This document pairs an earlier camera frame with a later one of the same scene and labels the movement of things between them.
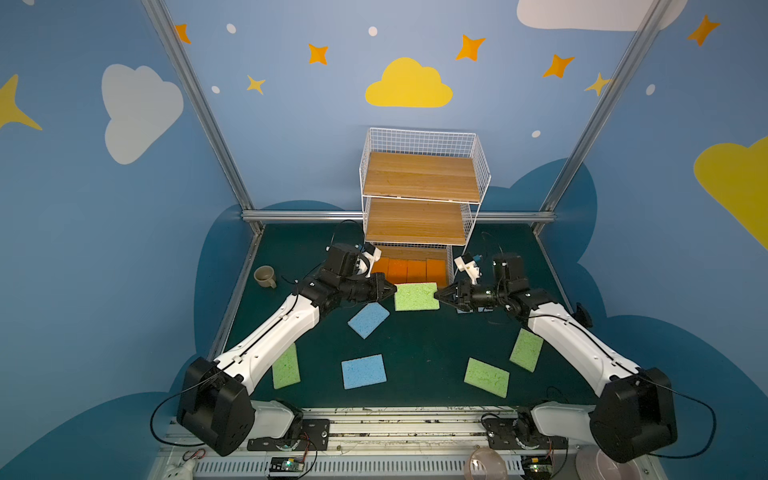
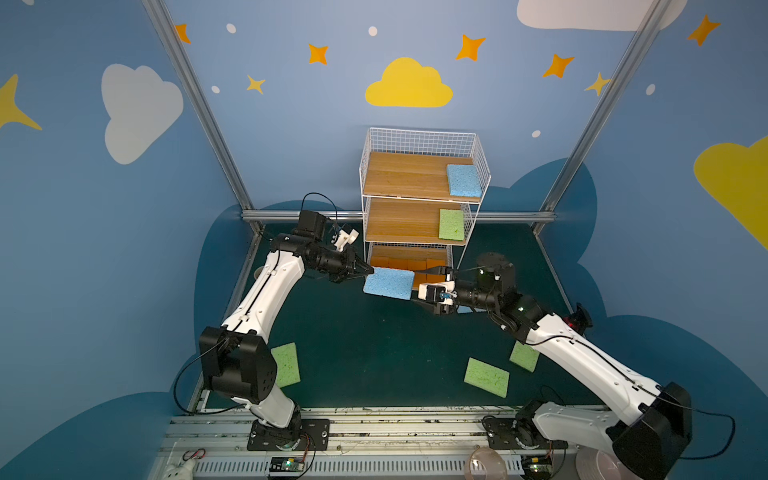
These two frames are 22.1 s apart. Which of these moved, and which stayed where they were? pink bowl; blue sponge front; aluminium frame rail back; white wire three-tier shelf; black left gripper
Moved: blue sponge front; black left gripper
Stayed: pink bowl; aluminium frame rail back; white wire three-tier shelf
